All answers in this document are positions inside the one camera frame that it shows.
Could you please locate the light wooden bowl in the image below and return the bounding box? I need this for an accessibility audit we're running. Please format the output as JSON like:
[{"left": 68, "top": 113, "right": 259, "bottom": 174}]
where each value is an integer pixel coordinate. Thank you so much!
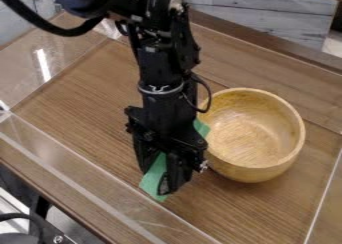
[{"left": 198, "top": 88, "right": 305, "bottom": 183}]

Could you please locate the clear acrylic tray wall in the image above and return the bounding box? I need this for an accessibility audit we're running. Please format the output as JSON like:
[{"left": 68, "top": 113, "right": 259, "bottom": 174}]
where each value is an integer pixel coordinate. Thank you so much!
[{"left": 0, "top": 12, "right": 342, "bottom": 244}]

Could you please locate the green rectangular block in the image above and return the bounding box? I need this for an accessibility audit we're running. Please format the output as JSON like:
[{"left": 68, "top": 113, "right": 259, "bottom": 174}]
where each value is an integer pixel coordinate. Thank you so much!
[{"left": 137, "top": 118, "right": 212, "bottom": 203}]

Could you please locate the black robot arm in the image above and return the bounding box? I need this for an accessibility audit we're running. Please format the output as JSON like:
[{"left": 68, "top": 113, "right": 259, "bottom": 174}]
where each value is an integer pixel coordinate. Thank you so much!
[{"left": 0, "top": 0, "right": 206, "bottom": 196}]

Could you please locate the black metal table leg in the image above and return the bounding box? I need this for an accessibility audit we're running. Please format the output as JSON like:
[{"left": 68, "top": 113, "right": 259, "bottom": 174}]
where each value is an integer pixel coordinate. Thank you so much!
[{"left": 29, "top": 196, "right": 52, "bottom": 219}]

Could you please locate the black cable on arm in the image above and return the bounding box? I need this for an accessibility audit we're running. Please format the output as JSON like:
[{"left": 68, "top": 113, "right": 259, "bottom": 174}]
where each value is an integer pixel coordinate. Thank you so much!
[{"left": 180, "top": 72, "right": 213, "bottom": 114}]

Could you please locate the black cable under table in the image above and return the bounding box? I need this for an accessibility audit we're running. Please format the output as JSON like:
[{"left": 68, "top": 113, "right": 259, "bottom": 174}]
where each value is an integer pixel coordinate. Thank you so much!
[{"left": 0, "top": 213, "right": 45, "bottom": 244}]

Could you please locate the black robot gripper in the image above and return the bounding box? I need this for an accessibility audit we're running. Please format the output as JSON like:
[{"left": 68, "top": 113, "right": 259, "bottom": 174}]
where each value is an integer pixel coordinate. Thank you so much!
[{"left": 124, "top": 89, "right": 208, "bottom": 195}]

